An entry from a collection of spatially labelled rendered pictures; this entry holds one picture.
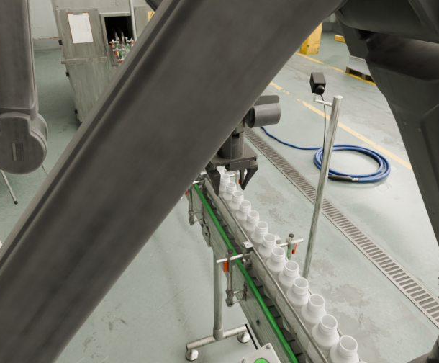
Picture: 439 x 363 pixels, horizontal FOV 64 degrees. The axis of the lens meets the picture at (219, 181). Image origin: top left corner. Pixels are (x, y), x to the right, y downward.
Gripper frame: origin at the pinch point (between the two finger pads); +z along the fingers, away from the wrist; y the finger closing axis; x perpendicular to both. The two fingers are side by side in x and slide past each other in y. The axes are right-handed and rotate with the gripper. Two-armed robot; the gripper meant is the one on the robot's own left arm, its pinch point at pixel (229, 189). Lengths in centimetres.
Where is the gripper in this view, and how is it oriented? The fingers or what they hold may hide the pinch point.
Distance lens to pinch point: 79.1
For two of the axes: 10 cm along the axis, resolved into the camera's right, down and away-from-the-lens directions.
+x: 3.4, 5.0, -7.9
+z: 0.0, 8.4, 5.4
